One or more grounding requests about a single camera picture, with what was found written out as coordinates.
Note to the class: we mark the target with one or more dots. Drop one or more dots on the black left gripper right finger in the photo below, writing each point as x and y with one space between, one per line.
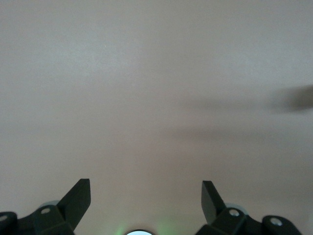
216 216

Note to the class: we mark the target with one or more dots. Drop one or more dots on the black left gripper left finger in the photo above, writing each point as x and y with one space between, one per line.
68 213

